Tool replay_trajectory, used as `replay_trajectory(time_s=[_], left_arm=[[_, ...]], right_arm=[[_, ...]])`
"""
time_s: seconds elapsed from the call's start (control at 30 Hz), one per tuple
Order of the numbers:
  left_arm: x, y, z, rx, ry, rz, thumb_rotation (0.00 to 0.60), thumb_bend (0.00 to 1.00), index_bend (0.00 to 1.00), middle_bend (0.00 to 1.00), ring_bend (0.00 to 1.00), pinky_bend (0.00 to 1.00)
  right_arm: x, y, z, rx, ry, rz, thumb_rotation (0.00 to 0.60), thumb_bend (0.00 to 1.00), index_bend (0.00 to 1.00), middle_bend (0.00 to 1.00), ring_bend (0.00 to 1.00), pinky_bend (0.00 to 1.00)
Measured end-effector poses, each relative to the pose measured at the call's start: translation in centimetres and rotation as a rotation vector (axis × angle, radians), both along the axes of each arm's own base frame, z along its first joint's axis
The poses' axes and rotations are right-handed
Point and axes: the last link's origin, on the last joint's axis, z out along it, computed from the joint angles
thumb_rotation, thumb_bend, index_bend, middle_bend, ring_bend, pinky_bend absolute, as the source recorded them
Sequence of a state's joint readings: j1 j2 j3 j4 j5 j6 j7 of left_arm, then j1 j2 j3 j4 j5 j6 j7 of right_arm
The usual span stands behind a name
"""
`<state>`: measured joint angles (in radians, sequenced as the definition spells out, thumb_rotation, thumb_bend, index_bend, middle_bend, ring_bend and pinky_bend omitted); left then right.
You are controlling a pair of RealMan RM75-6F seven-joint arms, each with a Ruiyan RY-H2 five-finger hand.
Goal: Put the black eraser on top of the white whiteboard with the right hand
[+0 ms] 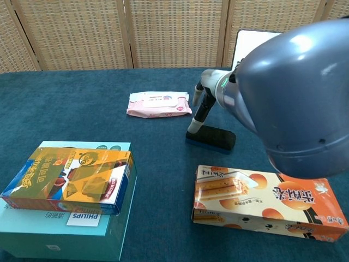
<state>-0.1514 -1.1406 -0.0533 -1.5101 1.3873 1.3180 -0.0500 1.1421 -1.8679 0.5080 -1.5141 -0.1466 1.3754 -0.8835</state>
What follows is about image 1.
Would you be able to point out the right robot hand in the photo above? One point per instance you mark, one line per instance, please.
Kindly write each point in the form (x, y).
(211, 82)

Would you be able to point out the black felt whiteboard eraser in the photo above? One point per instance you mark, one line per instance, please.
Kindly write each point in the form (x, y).
(218, 139)

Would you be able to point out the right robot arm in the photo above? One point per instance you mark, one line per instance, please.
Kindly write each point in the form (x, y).
(300, 95)

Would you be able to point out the white board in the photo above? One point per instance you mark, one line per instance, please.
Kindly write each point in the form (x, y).
(245, 43)

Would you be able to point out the pink wet wipes pack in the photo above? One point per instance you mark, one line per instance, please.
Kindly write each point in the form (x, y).
(158, 109)

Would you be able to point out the teal felt table cloth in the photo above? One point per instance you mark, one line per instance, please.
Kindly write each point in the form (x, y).
(150, 142)

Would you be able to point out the woven rattan folding screen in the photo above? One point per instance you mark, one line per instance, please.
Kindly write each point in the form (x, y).
(136, 32)

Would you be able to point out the orange biscuit box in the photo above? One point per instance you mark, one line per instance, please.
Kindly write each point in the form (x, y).
(259, 202)

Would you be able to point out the blue taped cookie box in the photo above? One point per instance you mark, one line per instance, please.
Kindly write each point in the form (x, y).
(68, 177)

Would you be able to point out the teal Philips box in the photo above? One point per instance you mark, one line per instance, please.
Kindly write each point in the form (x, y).
(54, 240)

